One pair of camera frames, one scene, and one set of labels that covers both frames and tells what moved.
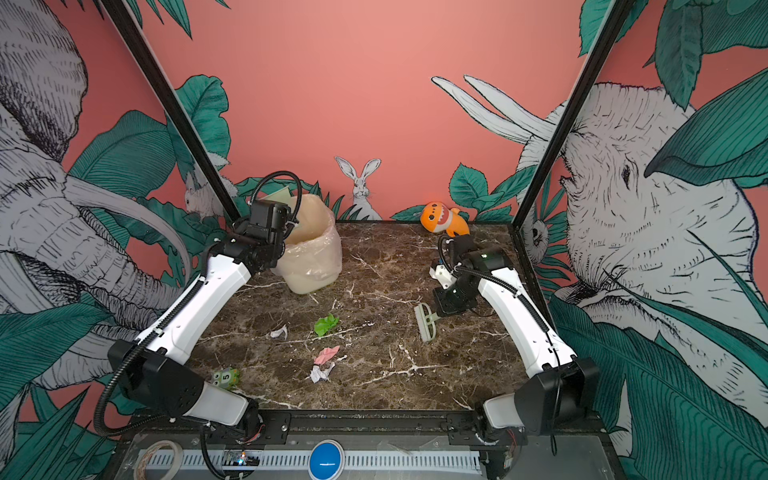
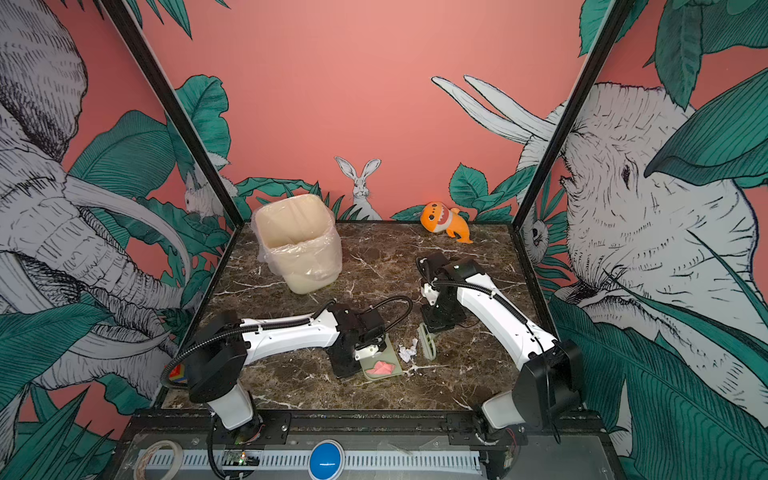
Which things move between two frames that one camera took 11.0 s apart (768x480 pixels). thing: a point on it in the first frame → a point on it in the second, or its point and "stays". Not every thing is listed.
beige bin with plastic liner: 312,256 stays
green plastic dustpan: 282,195 → 386,355
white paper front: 318,374 → 406,352
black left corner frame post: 152,74 stays
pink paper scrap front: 325,354 → 382,368
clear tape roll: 143,461 stays
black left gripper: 239,228 → 347,372
